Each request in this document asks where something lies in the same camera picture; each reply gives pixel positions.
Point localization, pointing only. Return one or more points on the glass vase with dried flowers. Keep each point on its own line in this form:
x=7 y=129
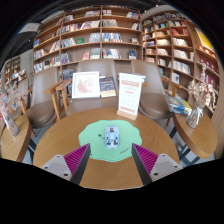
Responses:
x=195 y=116

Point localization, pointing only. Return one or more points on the dark book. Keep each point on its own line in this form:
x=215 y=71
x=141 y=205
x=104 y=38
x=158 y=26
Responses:
x=107 y=86

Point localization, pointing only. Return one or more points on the brown padded wooden armchair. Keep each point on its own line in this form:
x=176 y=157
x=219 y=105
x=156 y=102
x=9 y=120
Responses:
x=90 y=103
x=153 y=100
x=41 y=110

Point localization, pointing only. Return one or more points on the transparent computer mouse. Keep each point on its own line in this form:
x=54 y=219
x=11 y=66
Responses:
x=111 y=136

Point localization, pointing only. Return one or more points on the green mouse pad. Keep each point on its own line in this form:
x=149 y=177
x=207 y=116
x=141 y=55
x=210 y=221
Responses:
x=93 y=138

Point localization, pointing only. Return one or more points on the white framed picture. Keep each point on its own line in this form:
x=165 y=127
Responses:
x=85 y=85

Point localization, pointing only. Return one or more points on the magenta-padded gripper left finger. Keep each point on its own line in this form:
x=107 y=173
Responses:
x=76 y=159

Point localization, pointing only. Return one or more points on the round wooden side table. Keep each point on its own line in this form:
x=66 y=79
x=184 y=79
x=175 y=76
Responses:
x=196 y=136
x=15 y=143

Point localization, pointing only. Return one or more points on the small distant bookshelf unit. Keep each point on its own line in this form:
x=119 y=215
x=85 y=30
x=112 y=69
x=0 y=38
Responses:
x=13 y=70

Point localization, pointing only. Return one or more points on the white sign on wooden base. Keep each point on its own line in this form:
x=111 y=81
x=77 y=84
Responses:
x=130 y=93

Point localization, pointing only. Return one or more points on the glass vase with pink flowers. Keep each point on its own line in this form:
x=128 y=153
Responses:
x=11 y=125

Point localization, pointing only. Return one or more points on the angled wooden bookshelf unit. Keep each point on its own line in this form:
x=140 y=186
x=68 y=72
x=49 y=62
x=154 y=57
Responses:
x=176 y=46

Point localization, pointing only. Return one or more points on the stack of colourful books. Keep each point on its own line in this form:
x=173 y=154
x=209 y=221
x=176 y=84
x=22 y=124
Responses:
x=179 y=105

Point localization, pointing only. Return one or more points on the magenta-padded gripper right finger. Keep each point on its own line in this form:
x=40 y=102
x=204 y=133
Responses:
x=146 y=160

